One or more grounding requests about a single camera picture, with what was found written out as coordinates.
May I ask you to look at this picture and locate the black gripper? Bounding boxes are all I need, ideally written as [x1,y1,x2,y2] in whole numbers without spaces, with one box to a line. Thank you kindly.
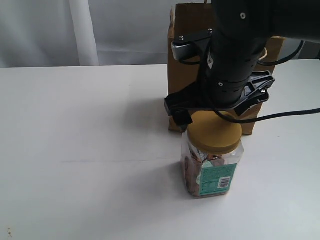
[164,71,275,133]

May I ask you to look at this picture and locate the plastic jar with yellow lid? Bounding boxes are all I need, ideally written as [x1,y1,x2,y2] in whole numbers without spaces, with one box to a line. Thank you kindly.
[181,111,244,198]

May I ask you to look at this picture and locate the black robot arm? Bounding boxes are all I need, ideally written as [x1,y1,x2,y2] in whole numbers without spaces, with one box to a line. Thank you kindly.
[164,0,320,132]

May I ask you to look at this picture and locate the white backdrop curtain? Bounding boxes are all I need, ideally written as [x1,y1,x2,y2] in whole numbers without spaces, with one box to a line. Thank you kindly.
[0,0,320,69]

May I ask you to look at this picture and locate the black cable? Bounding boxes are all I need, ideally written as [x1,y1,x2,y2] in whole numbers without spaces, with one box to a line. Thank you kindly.
[174,41,320,125]

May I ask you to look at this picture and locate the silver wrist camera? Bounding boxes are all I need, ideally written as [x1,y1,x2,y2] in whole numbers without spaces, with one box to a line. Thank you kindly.
[171,28,214,61]

